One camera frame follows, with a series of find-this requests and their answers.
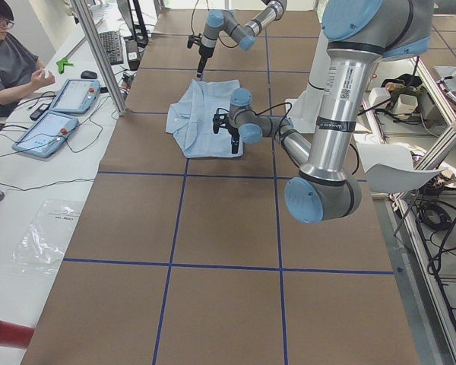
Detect black monitor stand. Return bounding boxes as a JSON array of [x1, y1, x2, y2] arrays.
[[129, 0, 149, 48]]

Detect black phone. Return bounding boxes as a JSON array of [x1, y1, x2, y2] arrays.
[[29, 103, 49, 121]]

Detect aluminium frame post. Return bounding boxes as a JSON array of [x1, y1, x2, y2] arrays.
[[71, 0, 127, 116]]

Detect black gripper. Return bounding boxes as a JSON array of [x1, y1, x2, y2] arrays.
[[213, 109, 239, 154], [187, 34, 216, 78]]

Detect seated person grey shirt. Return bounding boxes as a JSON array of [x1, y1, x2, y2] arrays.
[[0, 1, 55, 117]]

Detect black keyboard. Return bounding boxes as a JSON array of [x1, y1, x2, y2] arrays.
[[99, 30, 124, 65]]

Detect light blue button shirt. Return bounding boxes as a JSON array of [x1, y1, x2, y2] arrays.
[[166, 80, 243, 158]]

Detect white central pedestal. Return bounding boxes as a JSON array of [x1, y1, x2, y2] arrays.
[[286, 30, 331, 134]]

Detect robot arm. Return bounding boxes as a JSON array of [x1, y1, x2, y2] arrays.
[[187, 0, 287, 78], [212, 1, 434, 223]]

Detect black computer mouse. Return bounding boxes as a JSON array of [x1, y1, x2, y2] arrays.
[[81, 70, 97, 80]]

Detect teach pendant tablet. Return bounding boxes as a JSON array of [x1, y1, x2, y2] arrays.
[[49, 79, 100, 115], [12, 111, 79, 158]]

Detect lower teach pendant tablet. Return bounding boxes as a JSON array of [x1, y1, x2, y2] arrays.
[[12, 111, 79, 158]]

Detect white chair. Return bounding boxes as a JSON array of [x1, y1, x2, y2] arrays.
[[356, 143, 445, 194]]

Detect upper teach pendant tablet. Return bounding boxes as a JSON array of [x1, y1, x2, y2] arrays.
[[49, 79, 100, 115]]

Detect red cylinder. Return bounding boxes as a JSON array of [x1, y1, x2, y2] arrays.
[[0, 320, 35, 349]]

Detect clear plastic bag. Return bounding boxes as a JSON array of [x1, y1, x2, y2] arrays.
[[5, 199, 84, 278]]

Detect black cable bundle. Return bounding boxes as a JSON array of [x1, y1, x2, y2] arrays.
[[416, 197, 456, 252]]

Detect green plastic tool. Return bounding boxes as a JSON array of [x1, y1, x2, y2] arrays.
[[56, 58, 74, 75]]

